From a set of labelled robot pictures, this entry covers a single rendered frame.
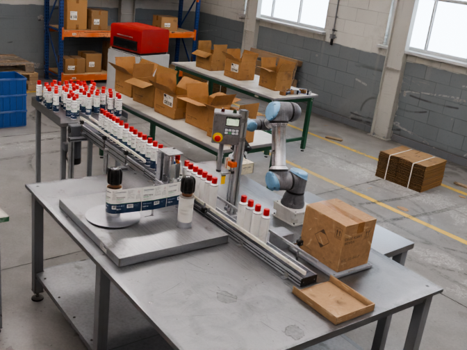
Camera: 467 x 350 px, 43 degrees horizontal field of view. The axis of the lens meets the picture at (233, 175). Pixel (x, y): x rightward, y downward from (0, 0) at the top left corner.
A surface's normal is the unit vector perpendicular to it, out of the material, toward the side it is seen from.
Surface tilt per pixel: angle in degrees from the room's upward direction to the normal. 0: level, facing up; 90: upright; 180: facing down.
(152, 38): 90
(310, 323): 0
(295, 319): 0
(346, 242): 90
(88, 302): 1
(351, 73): 90
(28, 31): 90
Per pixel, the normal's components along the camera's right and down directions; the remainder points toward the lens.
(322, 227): -0.80, 0.12
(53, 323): 0.11, -0.93
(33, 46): 0.64, 0.33
